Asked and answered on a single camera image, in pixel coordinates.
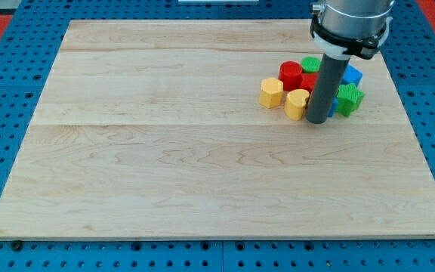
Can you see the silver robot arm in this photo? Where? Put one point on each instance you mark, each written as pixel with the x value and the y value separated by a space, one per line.
pixel 346 28

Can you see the yellow hexagon block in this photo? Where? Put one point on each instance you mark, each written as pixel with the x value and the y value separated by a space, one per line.
pixel 271 92

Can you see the wooden board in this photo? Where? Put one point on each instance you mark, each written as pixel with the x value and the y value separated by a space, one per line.
pixel 152 130

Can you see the yellow heart block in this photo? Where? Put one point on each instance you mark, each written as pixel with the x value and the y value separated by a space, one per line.
pixel 296 103

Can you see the red cylinder block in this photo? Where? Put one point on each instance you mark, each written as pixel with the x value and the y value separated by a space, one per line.
pixel 290 75

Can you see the blue block behind rod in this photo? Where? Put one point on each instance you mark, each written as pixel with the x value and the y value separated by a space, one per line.
pixel 333 108

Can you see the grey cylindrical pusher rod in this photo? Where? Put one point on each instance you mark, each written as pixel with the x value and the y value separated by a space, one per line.
pixel 330 75

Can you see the green star block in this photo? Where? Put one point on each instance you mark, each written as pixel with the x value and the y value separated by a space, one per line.
pixel 349 99

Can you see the blue cube block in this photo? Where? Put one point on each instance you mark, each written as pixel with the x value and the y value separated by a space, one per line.
pixel 352 76

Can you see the blue perforated table frame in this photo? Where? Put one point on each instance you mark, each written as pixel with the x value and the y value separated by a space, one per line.
pixel 28 47

